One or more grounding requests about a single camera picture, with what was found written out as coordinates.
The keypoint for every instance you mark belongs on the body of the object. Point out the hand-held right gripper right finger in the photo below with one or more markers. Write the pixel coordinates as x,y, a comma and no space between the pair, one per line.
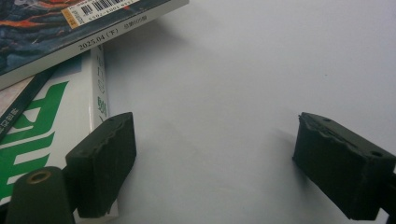
336,168

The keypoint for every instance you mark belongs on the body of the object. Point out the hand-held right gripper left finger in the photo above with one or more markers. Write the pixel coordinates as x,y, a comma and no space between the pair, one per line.
102,165

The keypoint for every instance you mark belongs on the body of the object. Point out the white magazine green title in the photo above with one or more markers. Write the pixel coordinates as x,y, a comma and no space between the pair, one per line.
62,124

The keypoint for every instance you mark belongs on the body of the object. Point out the dark blue illustrated magazine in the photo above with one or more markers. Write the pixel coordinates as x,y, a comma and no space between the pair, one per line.
31,34

